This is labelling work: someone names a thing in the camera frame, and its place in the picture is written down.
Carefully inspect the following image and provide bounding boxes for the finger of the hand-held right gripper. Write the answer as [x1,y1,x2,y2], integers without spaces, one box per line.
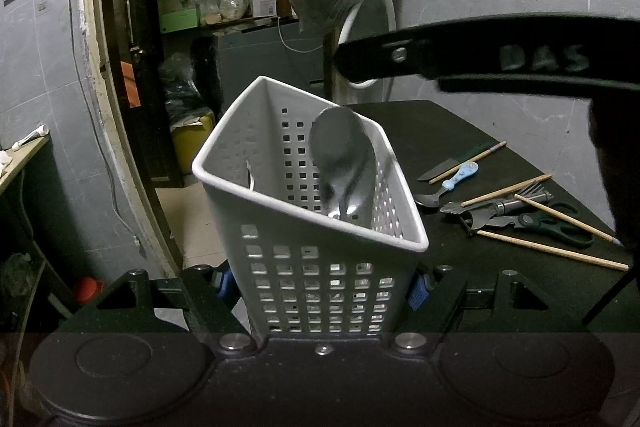
[332,14,640,100]

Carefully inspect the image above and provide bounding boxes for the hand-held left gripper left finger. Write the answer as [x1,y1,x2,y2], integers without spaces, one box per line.
[60,263,260,356]

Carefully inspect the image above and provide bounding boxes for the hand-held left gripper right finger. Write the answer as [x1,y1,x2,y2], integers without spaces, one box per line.
[387,265,587,354]

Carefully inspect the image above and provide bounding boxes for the wooden chopstick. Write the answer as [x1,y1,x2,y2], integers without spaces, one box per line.
[514,194,621,243]
[429,141,507,184]
[460,175,554,207]
[477,230,630,272]

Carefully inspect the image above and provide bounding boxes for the white perforated utensil basket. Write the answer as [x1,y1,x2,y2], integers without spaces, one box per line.
[191,76,430,341]

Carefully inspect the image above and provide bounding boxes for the steel fork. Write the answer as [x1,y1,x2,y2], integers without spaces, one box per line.
[440,186,552,214]

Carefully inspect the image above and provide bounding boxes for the dark green handled scissors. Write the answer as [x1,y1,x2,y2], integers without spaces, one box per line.
[467,202,596,250]

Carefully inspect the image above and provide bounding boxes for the green handled knife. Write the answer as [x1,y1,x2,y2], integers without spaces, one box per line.
[417,141,494,182]

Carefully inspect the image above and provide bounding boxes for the steel handled peeler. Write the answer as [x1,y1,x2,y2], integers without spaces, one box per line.
[460,194,555,238]

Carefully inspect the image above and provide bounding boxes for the blue white handled spoon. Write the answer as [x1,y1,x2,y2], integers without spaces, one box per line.
[414,161,480,208]

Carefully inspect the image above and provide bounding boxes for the large steel spoon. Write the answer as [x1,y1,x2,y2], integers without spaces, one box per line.
[308,106,377,221]

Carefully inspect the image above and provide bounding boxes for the red capped jar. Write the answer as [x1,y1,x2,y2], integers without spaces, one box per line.
[74,276,106,306]

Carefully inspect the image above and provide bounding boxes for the yellow container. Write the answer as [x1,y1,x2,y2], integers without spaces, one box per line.
[172,106,217,176]

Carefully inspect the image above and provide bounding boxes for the dark wooden door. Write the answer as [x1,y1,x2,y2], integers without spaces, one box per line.
[100,0,184,188]

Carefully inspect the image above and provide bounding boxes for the grey appliance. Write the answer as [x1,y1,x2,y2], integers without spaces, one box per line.
[212,17,331,108]

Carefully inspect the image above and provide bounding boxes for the black plastic bag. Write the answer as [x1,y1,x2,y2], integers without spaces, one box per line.
[159,51,204,128]

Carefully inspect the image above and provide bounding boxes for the orange object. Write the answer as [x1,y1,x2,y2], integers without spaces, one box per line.
[119,60,139,108]

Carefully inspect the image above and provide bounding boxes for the wooden counter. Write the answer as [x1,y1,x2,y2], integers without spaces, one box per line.
[0,134,51,196]

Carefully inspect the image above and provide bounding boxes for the white tube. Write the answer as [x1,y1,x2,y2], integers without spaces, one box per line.
[12,124,51,153]

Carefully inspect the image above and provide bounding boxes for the green box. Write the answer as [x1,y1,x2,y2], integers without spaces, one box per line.
[160,9,200,34]

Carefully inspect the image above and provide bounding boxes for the white door frame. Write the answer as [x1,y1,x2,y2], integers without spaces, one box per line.
[77,0,184,276]

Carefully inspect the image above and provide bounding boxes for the grey hanging cable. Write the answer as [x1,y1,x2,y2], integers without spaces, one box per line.
[62,0,147,254]

